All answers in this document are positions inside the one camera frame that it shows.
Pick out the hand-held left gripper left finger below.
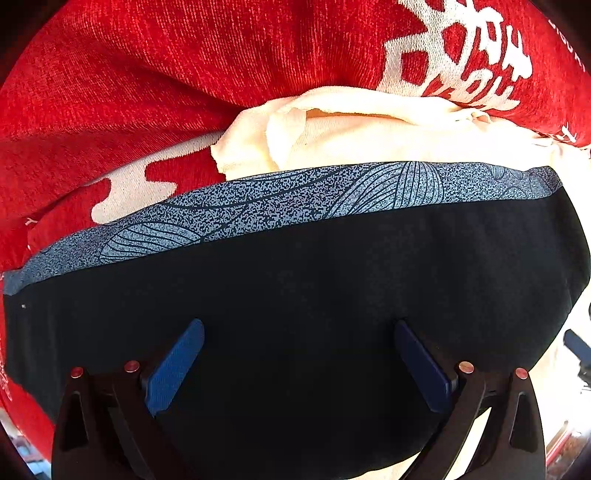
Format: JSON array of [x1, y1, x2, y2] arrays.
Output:
[[52, 318, 205, 480]]

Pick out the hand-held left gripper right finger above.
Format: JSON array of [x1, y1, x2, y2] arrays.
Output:
[[394, 319, 548, 480]]

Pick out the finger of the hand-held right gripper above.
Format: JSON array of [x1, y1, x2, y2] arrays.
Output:
[[563, 329, 591, 393]]

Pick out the black pants with blue-patterned stripes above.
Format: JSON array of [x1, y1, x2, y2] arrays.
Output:
[[2, 161, 591, 480]]

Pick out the red-rimmed box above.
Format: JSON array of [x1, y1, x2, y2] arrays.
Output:
[[546, 419, 583, 468]]

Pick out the cream cloth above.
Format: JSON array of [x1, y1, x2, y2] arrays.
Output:
[[210, 86, 591, 182]]

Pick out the red printed blanket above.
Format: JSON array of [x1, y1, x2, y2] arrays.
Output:
[[0, 0, 591, 462]]

